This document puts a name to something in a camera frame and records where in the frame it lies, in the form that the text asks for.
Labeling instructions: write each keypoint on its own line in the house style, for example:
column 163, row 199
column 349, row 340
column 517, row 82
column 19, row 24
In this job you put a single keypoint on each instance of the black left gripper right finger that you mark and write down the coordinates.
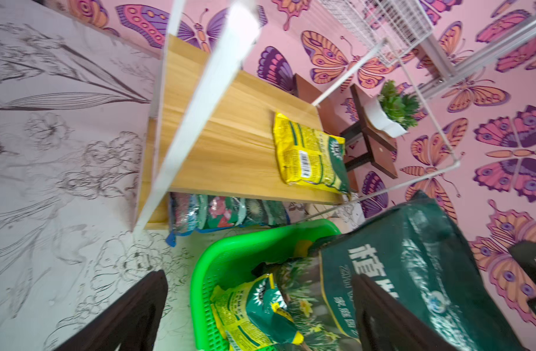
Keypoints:
column 385, row 324

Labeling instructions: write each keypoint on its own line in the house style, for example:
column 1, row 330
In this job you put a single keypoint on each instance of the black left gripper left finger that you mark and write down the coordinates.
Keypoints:
column 130, row 323

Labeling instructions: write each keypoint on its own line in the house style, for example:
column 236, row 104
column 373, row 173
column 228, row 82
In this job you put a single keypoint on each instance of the dark green fertilizer bag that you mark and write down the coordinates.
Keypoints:
column 415, row 253

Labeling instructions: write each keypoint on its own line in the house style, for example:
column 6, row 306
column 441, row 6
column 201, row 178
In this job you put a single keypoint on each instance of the green plastic mesh basket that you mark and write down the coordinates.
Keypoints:
column 230, row 261

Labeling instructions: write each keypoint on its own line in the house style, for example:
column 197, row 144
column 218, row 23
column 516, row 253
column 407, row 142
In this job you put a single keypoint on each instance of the yellow green small bag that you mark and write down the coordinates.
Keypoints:
column 254, row 315
column 310, row 158

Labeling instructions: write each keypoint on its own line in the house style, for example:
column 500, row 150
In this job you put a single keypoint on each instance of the floral bag on lower shelf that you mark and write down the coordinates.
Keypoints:
column 189, row 213

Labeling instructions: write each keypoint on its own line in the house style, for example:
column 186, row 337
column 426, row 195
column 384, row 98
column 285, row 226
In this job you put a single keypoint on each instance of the dark brown wooden stand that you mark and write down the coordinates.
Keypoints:
column 379, row 146

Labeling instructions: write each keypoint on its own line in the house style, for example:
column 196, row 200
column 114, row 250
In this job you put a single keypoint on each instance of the succulents in white pot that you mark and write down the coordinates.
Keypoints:
column 392, row 111

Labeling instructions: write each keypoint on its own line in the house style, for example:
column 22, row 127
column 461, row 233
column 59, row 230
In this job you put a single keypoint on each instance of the aluminium cage frame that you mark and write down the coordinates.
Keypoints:
column 518, row 36

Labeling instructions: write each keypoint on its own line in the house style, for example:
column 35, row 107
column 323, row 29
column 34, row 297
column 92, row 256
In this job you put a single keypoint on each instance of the white frame wooden shelf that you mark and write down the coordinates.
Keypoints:
column 214, row 124

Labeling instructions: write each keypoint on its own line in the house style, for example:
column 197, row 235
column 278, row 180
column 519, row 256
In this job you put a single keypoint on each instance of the white wire basket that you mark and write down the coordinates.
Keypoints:
column 390, row 29

